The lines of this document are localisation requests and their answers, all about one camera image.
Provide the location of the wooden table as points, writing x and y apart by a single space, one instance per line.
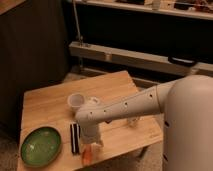
48 107

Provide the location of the clear plastic cup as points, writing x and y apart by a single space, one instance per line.
75 101

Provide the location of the green plate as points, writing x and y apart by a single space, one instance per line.
41 147

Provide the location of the white bottle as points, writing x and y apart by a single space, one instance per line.
132 122

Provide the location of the white metal rail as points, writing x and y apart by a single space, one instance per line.
102 59

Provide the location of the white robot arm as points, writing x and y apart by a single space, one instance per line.
187 107

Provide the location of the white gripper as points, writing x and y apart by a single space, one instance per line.
89 135

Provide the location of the black handle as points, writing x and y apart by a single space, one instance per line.
182 62

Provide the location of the metal pole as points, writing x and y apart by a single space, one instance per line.
80 39

